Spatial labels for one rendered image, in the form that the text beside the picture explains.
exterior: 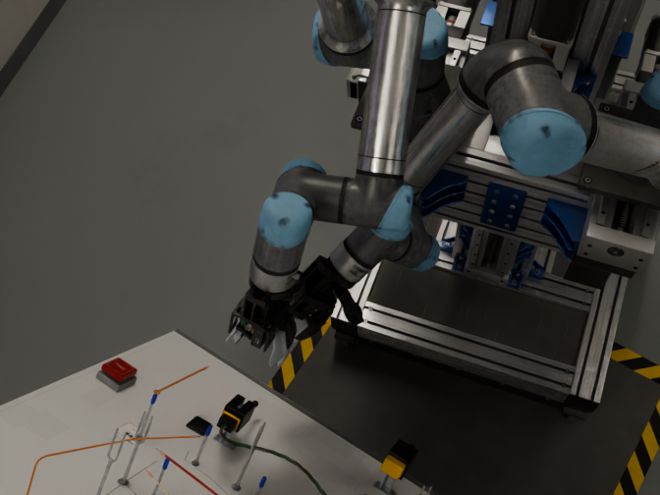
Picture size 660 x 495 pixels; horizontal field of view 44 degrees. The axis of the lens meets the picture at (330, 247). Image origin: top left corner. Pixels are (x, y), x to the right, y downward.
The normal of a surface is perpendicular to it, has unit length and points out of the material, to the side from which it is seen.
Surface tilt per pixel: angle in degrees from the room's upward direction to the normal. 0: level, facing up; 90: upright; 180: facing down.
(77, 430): 48
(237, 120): 0
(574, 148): 87
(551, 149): 86
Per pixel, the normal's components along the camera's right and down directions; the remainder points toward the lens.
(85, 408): 0.37, -0.87
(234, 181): -0.05, -0.47
